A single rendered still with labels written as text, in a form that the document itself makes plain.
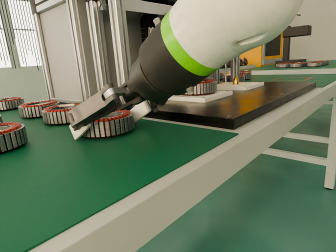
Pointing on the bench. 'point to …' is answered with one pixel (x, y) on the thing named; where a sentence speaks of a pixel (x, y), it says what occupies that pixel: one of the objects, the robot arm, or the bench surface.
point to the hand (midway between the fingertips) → (107, 122)
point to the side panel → (61, 53)
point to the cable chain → (145, 19)
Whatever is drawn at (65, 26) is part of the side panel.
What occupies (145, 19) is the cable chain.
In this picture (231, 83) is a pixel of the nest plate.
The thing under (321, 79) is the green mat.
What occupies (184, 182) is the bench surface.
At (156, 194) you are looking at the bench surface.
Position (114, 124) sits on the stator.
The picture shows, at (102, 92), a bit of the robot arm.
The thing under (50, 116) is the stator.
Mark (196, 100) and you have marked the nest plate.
